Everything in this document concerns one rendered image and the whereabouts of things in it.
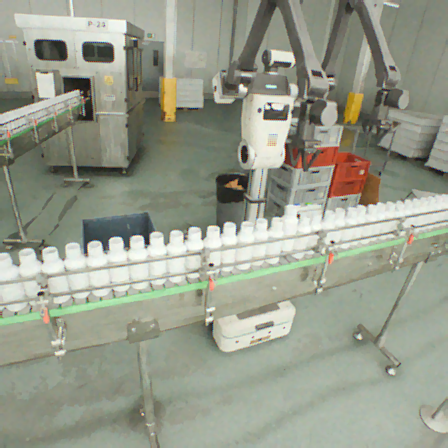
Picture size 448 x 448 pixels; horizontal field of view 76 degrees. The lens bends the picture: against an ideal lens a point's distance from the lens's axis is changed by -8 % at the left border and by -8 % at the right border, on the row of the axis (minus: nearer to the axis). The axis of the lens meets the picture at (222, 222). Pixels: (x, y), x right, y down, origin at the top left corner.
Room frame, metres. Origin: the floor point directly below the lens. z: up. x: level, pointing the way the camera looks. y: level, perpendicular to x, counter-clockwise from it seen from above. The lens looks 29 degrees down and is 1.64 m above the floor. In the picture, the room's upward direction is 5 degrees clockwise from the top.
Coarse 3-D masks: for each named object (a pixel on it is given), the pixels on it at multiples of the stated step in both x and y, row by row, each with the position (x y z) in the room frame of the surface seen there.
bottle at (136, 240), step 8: (136, 240) 0.74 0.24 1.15; (136, 248) 0.71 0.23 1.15; (144, 248) 0.73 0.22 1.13; (128, 256) 0.71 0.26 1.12; (136, 256) 0.70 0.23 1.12; (144, 256) 0.71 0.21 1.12; (144, 264) 0.71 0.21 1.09; (136, 272) 0.70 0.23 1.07; (144, 272) 0.71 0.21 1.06; (136, 288) 0.70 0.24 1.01
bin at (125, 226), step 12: (108, 216) 1.22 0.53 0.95; (120, 216) 1.25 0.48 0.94; (132, 216) 1.27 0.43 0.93; (144, 216) 1.30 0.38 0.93; (84, 228) 1.17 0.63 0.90; (96, 228) 1.20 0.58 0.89; (108, 228) 1.22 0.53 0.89; (120, 228) 1.25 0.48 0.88; (132, 228) 1.27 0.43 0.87; (144, 228) 1.29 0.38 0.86; (84, 240) 1.07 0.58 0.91; (96, 240) 1.19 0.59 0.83; (108, 240) 1.22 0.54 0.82; (144, 240) 1.29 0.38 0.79; (84, 252) 0.96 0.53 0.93
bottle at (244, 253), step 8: (248, 224) 0.89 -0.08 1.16; (240, 232) 0.88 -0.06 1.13; (248, 232) 0.86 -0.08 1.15; (240, 240) 0.85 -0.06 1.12; (248, 240) 0.85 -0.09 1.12; (240, 248) 0.85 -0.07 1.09; (248, 248) 0.85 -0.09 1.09; (240, 256) 0.85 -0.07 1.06; (248, 256) 0.85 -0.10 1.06; (240, 264) 0.85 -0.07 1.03; (248, 264) 0.86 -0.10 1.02
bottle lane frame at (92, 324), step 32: (352, 256) 1.04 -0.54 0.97; (384, 256) 1.14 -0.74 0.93; (416, 256) 1.25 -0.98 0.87; (192, 288) 0.75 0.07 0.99; (224, 288) 0.80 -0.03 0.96; (256, 288) 0.85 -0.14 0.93; (288, 288) 0.91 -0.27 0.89; (0, 320) 0.52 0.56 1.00; (32, 320) 0.55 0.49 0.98; (64, 320) 0.58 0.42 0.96; (96, 320) 0.62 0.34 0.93; (128, 320) 0.66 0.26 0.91; (160, 320) 0.70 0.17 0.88; (192, 320) 0.75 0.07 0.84; (0, 352) 0.50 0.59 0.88; (32, 352) 0.54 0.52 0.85
